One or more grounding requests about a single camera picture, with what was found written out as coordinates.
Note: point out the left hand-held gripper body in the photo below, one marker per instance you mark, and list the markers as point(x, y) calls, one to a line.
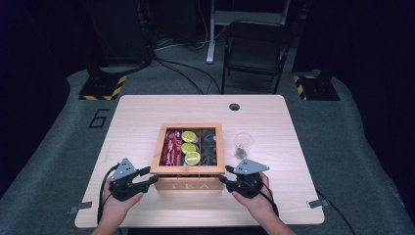
point(123, 181)

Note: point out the wooden tea box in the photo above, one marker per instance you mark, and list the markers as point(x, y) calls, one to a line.
point(188, 169)

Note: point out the black folding chair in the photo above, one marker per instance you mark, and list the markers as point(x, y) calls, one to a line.
point(257, 49)

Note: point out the black hazard-striped stand base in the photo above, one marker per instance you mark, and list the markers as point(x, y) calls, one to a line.
point(318, 89)
point(102, 88)

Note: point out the single dark tea bag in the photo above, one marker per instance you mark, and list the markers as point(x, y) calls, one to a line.
point(241, 152)

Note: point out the clear glass cup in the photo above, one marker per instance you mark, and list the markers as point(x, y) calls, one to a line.
point(243, 143)

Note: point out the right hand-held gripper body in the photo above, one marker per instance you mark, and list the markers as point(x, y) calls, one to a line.
point(249, 181)

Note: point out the stack of red tea packets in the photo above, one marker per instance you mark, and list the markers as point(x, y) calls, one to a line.
point(172, 147)

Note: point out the white desk frame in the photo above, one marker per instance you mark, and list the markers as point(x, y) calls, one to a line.
point(228, 16)

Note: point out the person's right hand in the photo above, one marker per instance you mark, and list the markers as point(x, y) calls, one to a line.
point(256, 204)

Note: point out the black table grommet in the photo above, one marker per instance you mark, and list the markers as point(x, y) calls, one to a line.
point(234, 106)

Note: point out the black equipment cabinet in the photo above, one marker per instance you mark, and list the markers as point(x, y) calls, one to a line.
point(120, 32)

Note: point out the pile of dark tea packets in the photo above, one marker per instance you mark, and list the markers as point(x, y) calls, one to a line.
point(208, 147)

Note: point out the yellow-green tea capsule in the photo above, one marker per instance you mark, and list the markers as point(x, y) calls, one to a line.
point(189, 136)
point(192, 158)
point(189, 148)

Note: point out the grey tape piece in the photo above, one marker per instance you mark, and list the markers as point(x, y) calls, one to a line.
point(81, 207)
point(318, 203)

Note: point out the person's left hand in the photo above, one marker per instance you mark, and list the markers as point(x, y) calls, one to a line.
point(117, 205)

